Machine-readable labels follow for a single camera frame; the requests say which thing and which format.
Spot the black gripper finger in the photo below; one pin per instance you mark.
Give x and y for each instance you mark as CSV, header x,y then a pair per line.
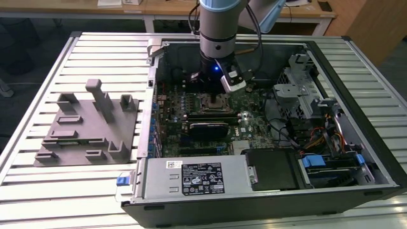
x,y
214,99
221,99

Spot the silver CPU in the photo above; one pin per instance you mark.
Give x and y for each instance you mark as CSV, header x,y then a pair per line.
x,y
217,106

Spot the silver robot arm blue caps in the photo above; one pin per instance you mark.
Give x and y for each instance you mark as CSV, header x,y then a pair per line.
x,y
220,23

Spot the CPU socket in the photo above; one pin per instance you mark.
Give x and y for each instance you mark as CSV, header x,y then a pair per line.
x,y
220,111

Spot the black RAM stick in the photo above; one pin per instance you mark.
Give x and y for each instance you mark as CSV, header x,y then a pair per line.
x,y
213,121
210,116

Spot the black graphics card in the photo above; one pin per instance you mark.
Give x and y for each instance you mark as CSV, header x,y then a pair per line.
x,y
209,131

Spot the green motherboard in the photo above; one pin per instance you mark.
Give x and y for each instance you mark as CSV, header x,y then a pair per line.
x,y
254,119

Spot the silver chipset heatsink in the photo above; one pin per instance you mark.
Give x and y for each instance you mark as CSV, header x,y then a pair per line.
x,y
241,146

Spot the blue expansion slot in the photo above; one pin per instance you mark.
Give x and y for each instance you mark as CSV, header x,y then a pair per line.
x,y
220,149

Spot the black expansion slot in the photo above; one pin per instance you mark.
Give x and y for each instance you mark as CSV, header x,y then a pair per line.
x,y
197,150

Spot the silver metal drive cage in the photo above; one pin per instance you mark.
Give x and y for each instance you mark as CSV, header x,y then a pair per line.
x,y
300,78

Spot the black plastic shroud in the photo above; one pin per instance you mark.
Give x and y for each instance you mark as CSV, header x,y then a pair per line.
x,y
274,169

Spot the grey power supply with label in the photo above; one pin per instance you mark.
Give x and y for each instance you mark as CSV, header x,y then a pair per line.
x,y
159,176

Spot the small white box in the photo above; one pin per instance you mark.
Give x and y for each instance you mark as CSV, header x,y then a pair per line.
x,y
131,2

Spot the grey parts rack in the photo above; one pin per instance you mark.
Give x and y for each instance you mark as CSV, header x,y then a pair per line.
x,y
105,143

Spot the hard disk in blue carrier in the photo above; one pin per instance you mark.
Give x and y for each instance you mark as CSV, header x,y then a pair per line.
x,y
313,161

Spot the blue case latch tab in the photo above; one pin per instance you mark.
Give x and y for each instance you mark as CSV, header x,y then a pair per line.
x,y
123,181

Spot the black phone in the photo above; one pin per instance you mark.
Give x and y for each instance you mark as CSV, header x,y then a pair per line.
x,y
326,6

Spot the green RAM stick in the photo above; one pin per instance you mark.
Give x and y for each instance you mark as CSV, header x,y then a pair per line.
x,y
73,142

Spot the black PC case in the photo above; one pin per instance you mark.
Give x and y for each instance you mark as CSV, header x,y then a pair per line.
x,y
222,214

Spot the wooden desk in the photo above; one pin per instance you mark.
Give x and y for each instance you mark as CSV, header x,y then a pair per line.
x,y
79,8

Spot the wooden cabinet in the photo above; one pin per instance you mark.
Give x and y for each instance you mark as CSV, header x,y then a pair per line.
x,y
376,28

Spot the black office chair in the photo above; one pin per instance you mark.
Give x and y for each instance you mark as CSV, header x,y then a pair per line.
x,y
19,35

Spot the white chair leg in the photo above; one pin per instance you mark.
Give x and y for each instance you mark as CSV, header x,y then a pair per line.
x,y
5,89

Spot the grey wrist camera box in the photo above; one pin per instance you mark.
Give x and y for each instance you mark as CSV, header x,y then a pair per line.
x,y
194,75

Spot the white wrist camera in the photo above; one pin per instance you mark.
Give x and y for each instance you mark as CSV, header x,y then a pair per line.
x,y
236,83

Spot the grey case hinge bracket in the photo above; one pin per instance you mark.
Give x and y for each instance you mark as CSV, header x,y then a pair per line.
x,y
154,44

